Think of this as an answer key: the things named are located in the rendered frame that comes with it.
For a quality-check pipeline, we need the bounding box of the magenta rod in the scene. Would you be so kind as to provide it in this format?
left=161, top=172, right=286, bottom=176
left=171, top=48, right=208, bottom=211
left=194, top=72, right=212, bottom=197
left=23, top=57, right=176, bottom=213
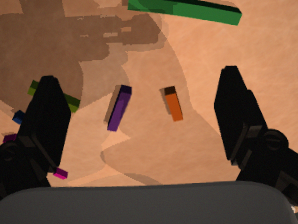
left=53, top=168, right=68, bottom=180
left=3, top=133, right=17, bottom=142

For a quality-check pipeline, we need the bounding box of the purple rod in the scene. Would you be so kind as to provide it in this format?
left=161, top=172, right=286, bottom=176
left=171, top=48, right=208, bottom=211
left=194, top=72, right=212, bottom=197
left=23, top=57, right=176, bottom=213
left=107, top=85, right=132, bottom=132

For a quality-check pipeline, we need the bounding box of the orange rod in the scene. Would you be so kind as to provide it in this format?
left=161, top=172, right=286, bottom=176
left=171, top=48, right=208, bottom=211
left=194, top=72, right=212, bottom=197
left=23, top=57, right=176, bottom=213
left=164, top=86, right=183, bottom=122

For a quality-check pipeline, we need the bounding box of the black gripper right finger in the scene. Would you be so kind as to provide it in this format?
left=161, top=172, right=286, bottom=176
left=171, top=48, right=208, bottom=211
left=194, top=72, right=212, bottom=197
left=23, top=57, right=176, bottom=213
left=214, top=65, right=298, bottom=207

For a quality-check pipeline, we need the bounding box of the small blue block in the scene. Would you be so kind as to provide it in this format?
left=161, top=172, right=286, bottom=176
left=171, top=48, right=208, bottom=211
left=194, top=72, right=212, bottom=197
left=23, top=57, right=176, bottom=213
left=12, top=110, right=25, bottom=125

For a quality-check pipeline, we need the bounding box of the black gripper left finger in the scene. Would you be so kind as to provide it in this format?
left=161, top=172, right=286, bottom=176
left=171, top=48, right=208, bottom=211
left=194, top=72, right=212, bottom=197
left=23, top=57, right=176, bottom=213
left=0, top=75, right=71, bottom=201

